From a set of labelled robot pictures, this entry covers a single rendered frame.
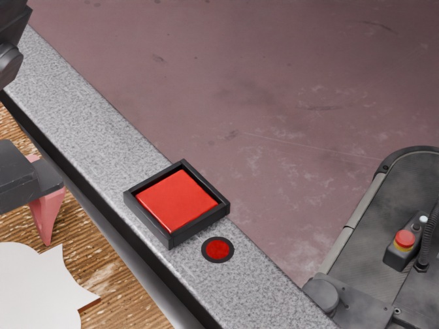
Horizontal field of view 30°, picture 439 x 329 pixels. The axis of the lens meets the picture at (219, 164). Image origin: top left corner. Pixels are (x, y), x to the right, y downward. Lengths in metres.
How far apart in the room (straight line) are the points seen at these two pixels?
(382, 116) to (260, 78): 0.36
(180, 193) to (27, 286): 0.18
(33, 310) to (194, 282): 0.15
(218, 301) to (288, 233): 1.23
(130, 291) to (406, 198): 1.11
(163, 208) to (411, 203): 1.03
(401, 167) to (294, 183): 0.35
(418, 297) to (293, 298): 0.85
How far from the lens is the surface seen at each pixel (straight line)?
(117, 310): 0.72
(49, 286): 0.74
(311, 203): 2.04
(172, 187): 0.82
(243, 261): 0.78
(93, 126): 0.90
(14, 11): 0.57
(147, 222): 0.79
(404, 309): 1.57
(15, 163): 0.71
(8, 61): 0.58
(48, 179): 0.71
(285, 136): 2.19
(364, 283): 1.61
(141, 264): 0.77
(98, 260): 0.76
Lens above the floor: 1.54
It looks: 47 degrees down
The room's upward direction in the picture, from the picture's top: 2 degrees clockwise
